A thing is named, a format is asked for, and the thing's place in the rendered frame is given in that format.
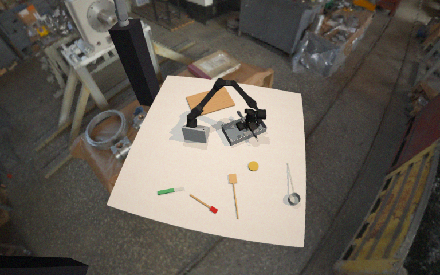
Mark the light wooden board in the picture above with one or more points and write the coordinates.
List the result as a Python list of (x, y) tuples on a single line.
[(220, 100)]

